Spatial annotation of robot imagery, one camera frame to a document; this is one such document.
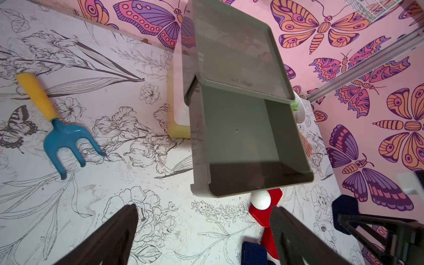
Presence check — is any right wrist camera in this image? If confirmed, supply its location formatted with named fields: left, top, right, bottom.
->
left=396, top=170, right=424, bottom=199

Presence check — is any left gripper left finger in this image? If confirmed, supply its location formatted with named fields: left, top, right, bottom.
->
left=56, top=204, right=138, bottom=265

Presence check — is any red brooch box middle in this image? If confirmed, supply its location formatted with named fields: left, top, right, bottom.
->
left=248, top=204, right=276, bottom=227

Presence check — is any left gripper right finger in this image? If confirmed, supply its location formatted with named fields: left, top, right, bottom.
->
left=269, top=206, right=349, bottom=265

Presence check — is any white wire wall basket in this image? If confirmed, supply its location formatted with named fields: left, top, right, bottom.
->
left=344, top=0, right=403, bottom=23

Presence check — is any blue brooch box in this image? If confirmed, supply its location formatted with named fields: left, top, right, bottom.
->
left=332, top=194, right=359, bottom=235
left=241, top=242, right=267, bottom=265

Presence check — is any red brooch box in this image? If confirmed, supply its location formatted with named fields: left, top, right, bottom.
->
left=248, top=204, right=276, bottom=227
left=261, top=227, right=279, bottom=260
left=268, top=188, right=283, bottom=207

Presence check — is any red brooch box rear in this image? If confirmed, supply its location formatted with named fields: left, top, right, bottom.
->
left=268, top=188, right=283, bottom=207

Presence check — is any three-tier drawer cabinet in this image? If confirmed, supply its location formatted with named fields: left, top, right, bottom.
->
left=174, top=1, right=314, bottom=198

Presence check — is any pink comb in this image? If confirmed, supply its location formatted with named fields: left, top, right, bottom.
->
left=299, top=133, right=313, bottom=159

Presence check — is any red brooch box front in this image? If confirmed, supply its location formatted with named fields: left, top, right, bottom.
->
left=261, top=227, right=279, bottom=260

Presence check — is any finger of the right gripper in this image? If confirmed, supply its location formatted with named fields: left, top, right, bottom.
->
left=337, top=214, right=424, bottom=265

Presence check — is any white pot with succulent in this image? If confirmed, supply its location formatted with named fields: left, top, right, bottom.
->
left=290, top=93, right=307, bottom=124

